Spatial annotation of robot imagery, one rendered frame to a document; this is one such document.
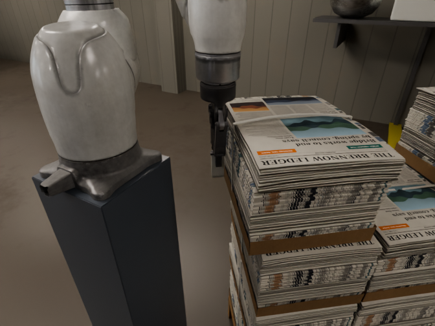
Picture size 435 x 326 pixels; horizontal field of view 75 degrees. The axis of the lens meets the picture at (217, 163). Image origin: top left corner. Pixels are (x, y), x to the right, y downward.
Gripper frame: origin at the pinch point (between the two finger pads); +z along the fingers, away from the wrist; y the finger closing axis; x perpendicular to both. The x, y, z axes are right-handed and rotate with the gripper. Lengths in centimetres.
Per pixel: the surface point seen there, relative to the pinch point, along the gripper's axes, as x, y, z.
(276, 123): -13.5, -0.8, -10.1
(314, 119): -22.8, -0.1, -10.2
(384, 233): -37.8, -15.5, 13.2
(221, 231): -13, 72, 96
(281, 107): -18.0, 8.8, -10.3
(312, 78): -154, 271, 55
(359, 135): -28.7, -9.2, -10.2
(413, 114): -64, 16, -3
